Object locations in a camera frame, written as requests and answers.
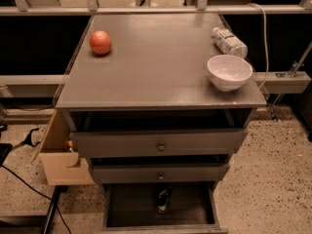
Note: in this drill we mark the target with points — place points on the orange round fruit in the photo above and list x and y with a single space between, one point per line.
100 42

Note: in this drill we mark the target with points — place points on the grey top drawer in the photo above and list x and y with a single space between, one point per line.
113 145

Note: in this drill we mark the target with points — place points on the light wooden side box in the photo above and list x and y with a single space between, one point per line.
61 163

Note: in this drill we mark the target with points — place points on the metal frame rail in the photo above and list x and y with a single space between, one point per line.
221 10

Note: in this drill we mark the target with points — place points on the grey bottom drawer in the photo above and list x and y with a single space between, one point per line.
131 209

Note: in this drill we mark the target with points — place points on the grey drawer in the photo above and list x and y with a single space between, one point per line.
131 209
159 173
113 145

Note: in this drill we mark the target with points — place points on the black clamp tool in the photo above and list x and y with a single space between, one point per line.
28 140

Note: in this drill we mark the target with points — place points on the grey wooden drawer cabinet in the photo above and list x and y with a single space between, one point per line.
154 79

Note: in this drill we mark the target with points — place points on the clear plastic water bottle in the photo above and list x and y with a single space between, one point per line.
228 43

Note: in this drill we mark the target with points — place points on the white ceramic bowl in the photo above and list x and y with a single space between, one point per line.
228 73

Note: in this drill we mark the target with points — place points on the grey middle drawer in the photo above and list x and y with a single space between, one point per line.
159 173

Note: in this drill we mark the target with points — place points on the black floor stand bar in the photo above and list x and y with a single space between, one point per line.
52 209

